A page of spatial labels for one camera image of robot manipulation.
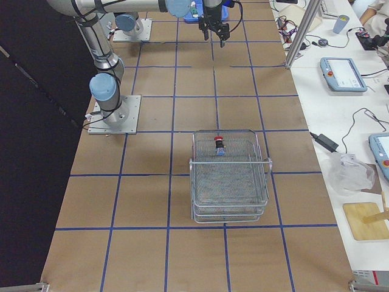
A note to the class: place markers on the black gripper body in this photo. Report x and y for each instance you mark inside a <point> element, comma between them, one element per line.
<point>211,11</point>

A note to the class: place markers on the light blue cup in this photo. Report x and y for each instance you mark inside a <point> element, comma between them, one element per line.
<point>340,23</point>

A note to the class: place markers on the blue teach pendant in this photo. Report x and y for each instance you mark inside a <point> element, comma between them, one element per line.
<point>342,75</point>
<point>379,147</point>

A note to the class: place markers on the black power adapter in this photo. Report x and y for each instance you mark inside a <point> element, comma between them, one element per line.
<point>326,142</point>

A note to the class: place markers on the clear plastic bag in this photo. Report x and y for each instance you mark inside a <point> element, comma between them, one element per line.
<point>348,174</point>

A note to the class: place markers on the wooden board stand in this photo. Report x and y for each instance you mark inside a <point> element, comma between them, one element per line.
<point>366,221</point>

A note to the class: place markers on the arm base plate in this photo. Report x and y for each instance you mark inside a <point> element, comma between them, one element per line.
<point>123,121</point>
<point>132,31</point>

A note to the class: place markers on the aluminium frame post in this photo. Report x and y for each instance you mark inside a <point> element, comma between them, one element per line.
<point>306,21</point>

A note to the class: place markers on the wire mesh shelf rack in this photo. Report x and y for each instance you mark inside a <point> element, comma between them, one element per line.
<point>230,188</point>

